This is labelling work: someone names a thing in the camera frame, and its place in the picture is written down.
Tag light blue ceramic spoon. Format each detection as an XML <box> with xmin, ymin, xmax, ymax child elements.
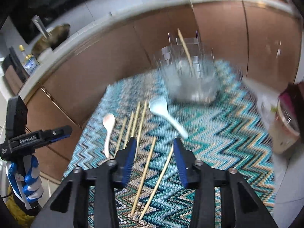
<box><xmin>149</xmin><ymin>96</ymin><xmax>189</xmax><ymax>139</ymax></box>

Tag blue white gloved left hand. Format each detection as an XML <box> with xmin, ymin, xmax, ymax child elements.
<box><xmin>6</xmin><ymin>155</ymin><xmax>44</xmax><ymax>203</ymax></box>

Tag bucket with red rim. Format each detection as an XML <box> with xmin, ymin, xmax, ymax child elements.
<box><xmin>269</xmin><ymin>81</ymin><xmax>303</xmax><ymax>154</ymax></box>

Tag wire and plastic utensil holder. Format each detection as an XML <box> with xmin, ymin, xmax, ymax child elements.
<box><xmin>154</xmin><ymin>29</ymin><xmax>221</xmax><ymax>104</ymax></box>

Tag blue label bottle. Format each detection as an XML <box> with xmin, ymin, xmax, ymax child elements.
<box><xmin>19</xmin><ymin>45</ymin><xmax>39</xmax><ymax>76</ymax></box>

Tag white bowl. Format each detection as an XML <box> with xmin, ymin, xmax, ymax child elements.
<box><xmin>37</xmin><ymin>47</ymin><xmax>53</xmax><ymax>64</ymax></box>

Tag brass wok with handle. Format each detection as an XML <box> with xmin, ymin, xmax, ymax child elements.
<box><xmin>31</xmin><ymin>15</ymin><xmax>71</xmax><ymax>58</ymax></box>

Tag white pink ceramic spoon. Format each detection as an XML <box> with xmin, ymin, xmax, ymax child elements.
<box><xmin>103</xmin><ymin>113</ymin><xmax>115</xmax><ymax>158</ymax></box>

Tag brown lower cabinets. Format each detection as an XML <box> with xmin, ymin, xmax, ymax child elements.
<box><xmin>20</xmin><ymin>0</ymin><xmax>303</xmax><ymax>180</ymax></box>

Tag zigzag knitted table cloth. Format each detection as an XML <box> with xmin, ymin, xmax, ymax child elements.
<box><xmin>66</xmin><ymin>61</ymin><xmax>275</xmax><ymax>227</ymax></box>

